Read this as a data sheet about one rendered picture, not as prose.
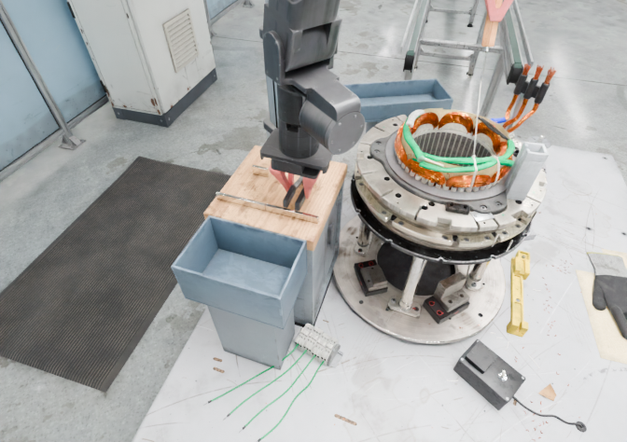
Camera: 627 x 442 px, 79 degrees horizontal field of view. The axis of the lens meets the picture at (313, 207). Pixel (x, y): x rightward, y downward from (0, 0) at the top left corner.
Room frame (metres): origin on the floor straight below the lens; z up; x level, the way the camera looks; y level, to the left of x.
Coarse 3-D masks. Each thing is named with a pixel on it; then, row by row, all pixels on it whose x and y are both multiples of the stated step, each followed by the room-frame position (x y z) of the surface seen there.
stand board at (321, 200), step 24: (240, 168) 0.54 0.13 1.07; (336, 168) 0.54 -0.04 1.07; (240, 192) 0.48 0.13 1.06; (264, 192) 0.48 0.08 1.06; (312, 192) 0.48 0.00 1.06; (336, 192) 0.48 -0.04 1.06; (216, 216) 0.42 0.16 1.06; (240, 216) 0.42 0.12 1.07; (264, 216) 0.42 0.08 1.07; (312, 240) 0.37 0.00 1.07
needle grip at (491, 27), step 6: (498, 0) 0.54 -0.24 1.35; (498, 6) 0.54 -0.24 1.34; (486, 18) 0.54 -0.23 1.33; (486, 24) 0.53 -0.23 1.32; (492, 24) 0.53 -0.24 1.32; (486, 30) 0.53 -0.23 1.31; (492, 30) 0.53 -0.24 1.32; (486, 36) 0.53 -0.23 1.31; (492, 36) 0.52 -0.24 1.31; (486, 42) 0.52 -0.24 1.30; (492, 42) 0.52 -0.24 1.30
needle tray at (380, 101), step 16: (400, 80) 0.89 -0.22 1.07; (416, 80) 0.89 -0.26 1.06; (432, 80) 0.90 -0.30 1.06; (368, 96) 0.88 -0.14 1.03; (384, 96) 0.88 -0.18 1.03; (400, 96) 0.88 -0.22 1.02; (416, 96) 0.88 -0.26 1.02; (432, 96) 0.88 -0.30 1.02; (448, 96) 0.82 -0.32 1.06; (368, 112) 0.77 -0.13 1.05; (384, 112) 0.77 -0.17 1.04; (400, 112) 0.78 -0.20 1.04; (368, 128) 0.85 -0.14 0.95
